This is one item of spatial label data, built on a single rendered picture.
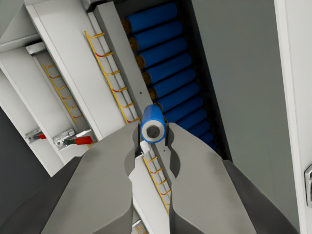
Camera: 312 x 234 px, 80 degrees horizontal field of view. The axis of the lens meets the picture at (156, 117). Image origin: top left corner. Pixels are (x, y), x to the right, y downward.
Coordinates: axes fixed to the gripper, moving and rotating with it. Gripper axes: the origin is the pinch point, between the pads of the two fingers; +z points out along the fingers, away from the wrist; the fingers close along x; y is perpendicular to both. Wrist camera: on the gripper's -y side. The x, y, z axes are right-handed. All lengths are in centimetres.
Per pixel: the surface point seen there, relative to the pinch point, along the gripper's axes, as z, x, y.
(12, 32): 15.4, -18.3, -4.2
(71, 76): 8.9, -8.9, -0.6
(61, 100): 21.7, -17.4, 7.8
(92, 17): 11.2, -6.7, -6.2
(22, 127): 30.6, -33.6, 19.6
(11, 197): 29, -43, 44
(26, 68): 21.7, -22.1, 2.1
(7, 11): 11.8, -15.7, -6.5
